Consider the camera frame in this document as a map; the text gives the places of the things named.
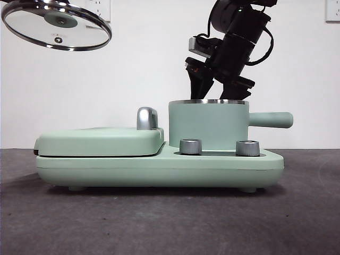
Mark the glass lid with green knob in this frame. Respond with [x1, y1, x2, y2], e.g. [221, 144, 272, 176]
[1, 0, 113, 52]

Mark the silver control knob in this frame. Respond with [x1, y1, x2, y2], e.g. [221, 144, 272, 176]
[235, 140, 260, 157]
[179, 138, 202, 155]

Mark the mint green breakfast machine base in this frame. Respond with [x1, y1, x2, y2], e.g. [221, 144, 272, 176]
[35, 141, 285, 192]

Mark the mint green pot with handle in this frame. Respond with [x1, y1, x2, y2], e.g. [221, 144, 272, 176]
[168, 98, 294, 148]

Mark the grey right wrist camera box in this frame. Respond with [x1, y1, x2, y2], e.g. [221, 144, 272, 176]
[188, 37, 213, 58]

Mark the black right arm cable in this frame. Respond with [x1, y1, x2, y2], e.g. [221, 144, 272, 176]
[246, 26, 275, 66]

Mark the white wall socket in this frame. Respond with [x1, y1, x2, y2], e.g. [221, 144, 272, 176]
[325, 0, 340, 23]
[87, 0, 111, 23]

